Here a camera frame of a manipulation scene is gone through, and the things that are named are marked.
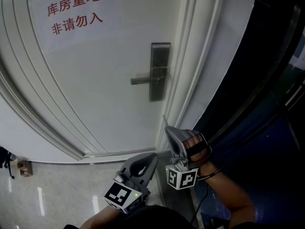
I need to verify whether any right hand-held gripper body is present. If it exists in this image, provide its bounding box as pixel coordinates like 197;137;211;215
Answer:
165;125;213;190

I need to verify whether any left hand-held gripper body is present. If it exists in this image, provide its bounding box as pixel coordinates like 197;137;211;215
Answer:
103;152;159;215

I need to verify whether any grey metal door lock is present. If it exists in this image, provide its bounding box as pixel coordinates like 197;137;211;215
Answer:
130;42;171;102

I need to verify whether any person's left forearm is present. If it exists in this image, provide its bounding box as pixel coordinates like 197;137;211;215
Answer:
80;205;126;229

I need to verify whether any person's right forearm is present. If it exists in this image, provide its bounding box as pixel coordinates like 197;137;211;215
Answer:
197;162;257;225

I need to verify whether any metal door threshold strip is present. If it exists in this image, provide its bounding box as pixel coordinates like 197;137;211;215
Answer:
83;147;158;158

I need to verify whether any white panelled door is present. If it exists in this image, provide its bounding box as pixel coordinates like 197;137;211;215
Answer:
0;0;191;161

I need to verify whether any person's right hand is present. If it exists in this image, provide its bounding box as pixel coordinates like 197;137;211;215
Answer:
184;134;210;168

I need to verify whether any person's dark clothing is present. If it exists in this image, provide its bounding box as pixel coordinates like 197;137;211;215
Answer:
63;205;191;229

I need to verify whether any dark glass partition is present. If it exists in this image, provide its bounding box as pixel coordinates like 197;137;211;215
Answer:
193;0;305;224

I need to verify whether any small cardboard box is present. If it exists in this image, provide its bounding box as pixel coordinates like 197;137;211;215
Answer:
17;160;33;177

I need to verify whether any black stand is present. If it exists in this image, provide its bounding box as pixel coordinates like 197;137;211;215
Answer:
0;146;15;179

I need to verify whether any paper sign with red characters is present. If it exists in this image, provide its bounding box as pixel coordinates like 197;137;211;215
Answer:
28;0;122;52

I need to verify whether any black wrist strap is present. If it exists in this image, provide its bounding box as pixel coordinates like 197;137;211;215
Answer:
196;167;221;182

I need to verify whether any thin black cable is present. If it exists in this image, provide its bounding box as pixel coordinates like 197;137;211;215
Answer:
190;184;211;224

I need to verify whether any white door frame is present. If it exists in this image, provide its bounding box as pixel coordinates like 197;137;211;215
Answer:
156;0;259;152

